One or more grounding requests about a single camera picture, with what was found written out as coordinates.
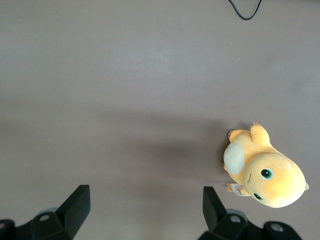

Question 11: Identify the orange plush toy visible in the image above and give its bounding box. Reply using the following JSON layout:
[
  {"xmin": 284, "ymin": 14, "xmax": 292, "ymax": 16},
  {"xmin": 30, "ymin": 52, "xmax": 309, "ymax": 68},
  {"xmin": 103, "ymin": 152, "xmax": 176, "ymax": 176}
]
[{"xmin": 222, "ymin": 121, "xmax": 311, "ymax": 209}]

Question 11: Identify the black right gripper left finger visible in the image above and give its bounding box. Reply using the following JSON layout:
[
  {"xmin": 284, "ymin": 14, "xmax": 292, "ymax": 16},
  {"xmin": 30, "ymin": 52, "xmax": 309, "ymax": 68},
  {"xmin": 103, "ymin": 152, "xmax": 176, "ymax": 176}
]
[{"xmin": 0, "ymin": 184, "xmax": 91, "ymax": 240}]

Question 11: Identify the black looped cable with plug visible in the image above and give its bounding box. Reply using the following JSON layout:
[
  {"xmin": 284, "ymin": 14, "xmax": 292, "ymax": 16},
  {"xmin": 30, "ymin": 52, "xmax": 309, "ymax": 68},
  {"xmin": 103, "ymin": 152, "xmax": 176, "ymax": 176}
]
[{"xmin": 227, "ymin": 0, "xmax": 263, "ymax": 21}]

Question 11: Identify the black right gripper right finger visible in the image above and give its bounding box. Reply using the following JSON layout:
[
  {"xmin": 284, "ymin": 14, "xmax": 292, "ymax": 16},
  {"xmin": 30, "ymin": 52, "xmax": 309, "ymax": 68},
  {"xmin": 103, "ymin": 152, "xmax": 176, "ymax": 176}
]
[{"xmin": 198, "ymin": 186, "xmax": 304, "ymax": 240}]

